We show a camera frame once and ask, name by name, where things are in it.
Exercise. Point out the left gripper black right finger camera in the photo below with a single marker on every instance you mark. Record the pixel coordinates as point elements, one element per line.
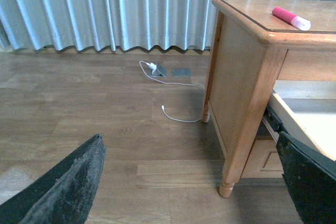
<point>310,180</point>

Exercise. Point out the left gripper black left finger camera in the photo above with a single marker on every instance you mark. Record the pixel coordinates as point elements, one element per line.
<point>65,193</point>

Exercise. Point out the wooden drawer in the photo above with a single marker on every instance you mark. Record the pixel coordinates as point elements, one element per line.
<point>311,121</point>
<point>263,161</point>

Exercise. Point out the pink highlighter marker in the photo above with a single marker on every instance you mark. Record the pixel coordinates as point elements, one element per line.
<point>291,18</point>

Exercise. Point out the wooden nightstand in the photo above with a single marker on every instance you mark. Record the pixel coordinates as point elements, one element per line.
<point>255,54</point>

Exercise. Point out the white floor charger plug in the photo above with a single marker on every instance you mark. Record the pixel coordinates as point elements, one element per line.
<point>152,66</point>

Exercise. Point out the open metal floor socket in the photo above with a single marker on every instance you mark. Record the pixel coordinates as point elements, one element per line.
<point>158,72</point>

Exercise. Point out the closed metal floor plate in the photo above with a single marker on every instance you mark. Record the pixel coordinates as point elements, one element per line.
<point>181,72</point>

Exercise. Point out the grey pleated curtain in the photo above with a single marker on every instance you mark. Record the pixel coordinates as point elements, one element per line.
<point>36,24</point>

